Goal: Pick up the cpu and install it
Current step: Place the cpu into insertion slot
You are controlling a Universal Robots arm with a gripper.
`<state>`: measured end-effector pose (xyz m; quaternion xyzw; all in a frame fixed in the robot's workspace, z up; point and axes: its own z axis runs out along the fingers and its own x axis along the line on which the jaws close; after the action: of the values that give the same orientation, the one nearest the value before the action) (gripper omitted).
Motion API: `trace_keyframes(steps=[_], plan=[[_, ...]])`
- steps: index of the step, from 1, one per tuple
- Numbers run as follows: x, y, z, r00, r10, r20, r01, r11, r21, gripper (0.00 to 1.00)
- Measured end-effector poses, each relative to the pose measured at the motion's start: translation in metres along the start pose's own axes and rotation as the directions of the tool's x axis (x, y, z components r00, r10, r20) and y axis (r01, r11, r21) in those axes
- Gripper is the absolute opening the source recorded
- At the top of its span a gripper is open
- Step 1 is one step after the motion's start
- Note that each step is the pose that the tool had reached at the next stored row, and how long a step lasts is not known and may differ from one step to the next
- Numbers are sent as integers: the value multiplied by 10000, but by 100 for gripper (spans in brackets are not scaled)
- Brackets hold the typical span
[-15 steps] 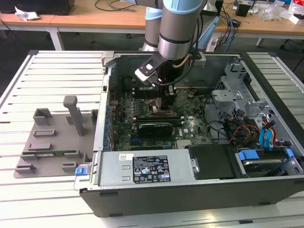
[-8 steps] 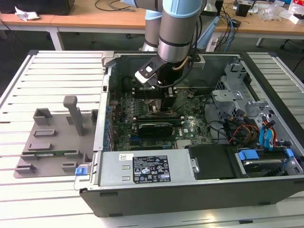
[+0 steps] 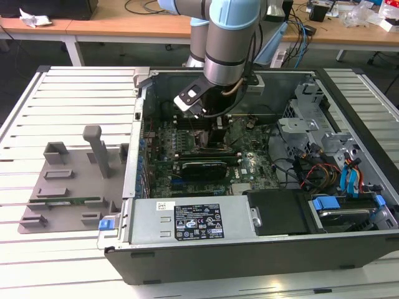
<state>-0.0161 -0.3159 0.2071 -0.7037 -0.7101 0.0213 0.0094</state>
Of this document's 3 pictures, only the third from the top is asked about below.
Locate metal socket cover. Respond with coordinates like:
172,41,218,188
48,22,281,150
227,119,248,145

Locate black RAM slot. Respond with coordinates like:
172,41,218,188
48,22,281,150
173,121,234,130
173,115,233,123

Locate dark installed RAM stick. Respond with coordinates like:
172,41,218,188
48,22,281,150
174,151,241,158

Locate black graphics card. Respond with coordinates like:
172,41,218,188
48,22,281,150
179,159,230,181

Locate green motherboard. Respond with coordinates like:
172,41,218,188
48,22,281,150
142,114,281,199

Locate white power strip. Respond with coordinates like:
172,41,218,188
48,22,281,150
270,49,287,69

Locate silver drive cage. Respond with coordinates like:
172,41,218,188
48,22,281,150
276,74,364,187

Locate grey case release latch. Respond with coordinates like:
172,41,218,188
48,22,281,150
133,67,151,91

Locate black plastic shroud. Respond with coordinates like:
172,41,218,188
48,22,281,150
245,190,310,237

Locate small black box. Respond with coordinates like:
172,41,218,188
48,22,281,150
309,3,329,23

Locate silver power supply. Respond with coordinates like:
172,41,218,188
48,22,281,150
128,194,261,245

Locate wooden desk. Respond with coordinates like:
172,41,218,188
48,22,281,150
282,0,399,63
0,0,193,68

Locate black chair base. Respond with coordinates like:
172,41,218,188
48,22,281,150
367,50,389,65

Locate black open PC case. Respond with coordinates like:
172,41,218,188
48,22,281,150
96,67,399,286

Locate grey parts rack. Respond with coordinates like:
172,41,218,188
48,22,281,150
17,124,130,235

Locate clear plastic bags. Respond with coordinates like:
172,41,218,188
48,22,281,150
341,1,383,29

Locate hard disk blue carrier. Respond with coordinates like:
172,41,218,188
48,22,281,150
310,194,387,235

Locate green RAM stick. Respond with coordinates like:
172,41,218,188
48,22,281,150
29,196,102,207

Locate white black box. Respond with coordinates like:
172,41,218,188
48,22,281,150
378,17,399,32

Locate red white packet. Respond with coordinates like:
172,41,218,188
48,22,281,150
380,0,399,19

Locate crumpled white paper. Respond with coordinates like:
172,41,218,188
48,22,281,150
18,7,53,29

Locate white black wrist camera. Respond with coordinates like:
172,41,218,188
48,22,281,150
173,77,213,113

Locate blue cable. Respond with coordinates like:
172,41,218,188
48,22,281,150
294,17,311,70

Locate red yellow wire bundle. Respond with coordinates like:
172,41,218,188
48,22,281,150
299,155,342,191

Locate blue wire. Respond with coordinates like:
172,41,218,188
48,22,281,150
339,158,362,200

